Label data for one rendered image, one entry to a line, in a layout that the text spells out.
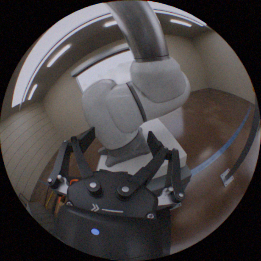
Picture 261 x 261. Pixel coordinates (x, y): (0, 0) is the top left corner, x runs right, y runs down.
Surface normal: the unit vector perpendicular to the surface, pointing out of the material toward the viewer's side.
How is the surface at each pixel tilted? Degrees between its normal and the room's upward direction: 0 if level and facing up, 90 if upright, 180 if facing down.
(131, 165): 2
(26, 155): 90
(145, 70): 76
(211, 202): 0
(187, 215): 0
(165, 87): 114
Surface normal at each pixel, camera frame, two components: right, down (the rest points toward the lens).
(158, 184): -0.37, -0.82
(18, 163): 0.93, -0.34
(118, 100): 0.12, 0.19
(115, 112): 0.12, 0.39
